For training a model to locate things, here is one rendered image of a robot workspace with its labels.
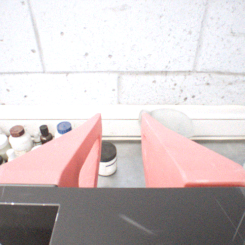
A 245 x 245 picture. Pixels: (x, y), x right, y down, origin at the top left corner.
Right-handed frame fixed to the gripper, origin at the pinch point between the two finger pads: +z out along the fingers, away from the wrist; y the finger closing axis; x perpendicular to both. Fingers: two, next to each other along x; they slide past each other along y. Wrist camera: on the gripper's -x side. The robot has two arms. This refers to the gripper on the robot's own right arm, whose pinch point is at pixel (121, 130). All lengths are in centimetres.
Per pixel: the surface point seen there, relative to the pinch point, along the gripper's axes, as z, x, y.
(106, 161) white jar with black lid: 28.5, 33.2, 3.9
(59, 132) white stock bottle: 35.5, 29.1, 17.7
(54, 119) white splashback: 44, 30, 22
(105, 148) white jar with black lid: 32.6, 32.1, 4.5
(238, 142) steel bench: 43, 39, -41
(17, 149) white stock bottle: 33, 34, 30
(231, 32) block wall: 48, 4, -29
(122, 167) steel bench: 32, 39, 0
